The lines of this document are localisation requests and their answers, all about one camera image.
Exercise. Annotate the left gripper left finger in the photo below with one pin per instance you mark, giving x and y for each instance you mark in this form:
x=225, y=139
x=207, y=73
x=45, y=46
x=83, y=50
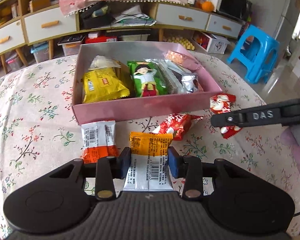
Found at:
x=109, y=168

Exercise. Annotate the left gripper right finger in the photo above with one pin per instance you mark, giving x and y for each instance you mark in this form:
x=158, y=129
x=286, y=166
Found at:
x=189, y=168

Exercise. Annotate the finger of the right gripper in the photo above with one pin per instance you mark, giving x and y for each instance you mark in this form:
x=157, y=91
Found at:
x=285, y=113

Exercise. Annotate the orange white snack packet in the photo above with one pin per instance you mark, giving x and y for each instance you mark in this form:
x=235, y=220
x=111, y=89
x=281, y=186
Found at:
x=98, y=141

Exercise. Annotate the amber orange snack packet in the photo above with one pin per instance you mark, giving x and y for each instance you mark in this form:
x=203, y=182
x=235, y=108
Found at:
x=148, y=171

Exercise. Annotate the red candy packet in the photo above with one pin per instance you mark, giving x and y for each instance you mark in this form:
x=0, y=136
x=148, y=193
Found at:
x=177, y=125
x=222, y=103

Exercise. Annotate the yellow snack bag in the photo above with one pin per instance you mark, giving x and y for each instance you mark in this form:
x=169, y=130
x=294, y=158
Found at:
x=103, y=85

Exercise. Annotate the silver foil snack packet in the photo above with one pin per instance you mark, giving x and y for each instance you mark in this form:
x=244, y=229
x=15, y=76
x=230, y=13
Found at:
x=188, y=82

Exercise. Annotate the green cartoon snack bag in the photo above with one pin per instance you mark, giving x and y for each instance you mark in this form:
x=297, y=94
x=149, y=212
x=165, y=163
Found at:
x=147, y=81

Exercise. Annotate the pink snack packet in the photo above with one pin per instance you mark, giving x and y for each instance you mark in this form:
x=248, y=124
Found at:
x=183, y=60

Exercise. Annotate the gold snack bar packet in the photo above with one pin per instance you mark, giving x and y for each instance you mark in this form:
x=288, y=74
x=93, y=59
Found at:
x=123, y=74

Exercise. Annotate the blue plastic stool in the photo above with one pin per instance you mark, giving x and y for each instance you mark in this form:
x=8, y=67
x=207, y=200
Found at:
x=258, y=51

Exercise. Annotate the white rice cake packet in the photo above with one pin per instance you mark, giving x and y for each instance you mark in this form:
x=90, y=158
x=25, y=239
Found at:
x=100, y=62

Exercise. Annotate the white patterned box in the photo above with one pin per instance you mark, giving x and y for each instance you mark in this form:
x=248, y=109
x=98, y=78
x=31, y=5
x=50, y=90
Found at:
x=211, y=43

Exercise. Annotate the yellow egg tray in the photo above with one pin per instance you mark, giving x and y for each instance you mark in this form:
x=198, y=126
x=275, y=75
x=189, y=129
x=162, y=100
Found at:
x=185, y=42

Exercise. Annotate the white microwave oven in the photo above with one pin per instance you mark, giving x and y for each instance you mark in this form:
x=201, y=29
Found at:
x=236, y=9

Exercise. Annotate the black box on shelf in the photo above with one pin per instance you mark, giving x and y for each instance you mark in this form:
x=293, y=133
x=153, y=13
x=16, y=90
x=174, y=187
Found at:
x=95, y=16

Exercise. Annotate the wooden cabinet with drawers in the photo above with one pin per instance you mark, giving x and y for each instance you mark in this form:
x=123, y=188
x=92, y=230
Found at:
x=49, y=23

